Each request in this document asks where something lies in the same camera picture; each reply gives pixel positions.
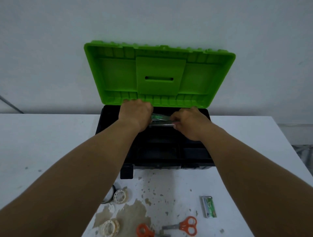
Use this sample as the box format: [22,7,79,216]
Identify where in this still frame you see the person's right hand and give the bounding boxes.
[170,106,216,142]

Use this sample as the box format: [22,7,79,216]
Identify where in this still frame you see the person's left hand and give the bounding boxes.
[118,99,154,133]

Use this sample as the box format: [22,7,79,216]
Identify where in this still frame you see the clear green blister packet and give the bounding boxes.
[149,114,177,127]

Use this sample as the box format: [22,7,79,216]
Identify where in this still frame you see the person's left forearm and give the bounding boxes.
[0,119,140,237]

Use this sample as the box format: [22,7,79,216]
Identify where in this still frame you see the person's right forearm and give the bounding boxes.
[199,123,313,237]

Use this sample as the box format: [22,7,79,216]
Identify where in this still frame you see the black toolbox base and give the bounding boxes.
[95,105,216,180]

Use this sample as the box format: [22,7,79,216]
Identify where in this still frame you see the green toolbox lid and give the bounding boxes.
[84,40,236,109]

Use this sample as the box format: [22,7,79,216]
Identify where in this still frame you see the clear tape roll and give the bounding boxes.
[101,219,120,237]
[113,189,128,204]

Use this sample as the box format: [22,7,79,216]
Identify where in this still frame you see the black tape roll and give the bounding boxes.
[101,185,117,204]

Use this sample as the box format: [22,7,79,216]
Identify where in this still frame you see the green battery pack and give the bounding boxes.
[201,195,217,219]

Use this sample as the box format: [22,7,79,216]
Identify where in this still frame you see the orange handled scissors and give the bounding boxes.
[136,223,171,237]
[161,216,198,237]

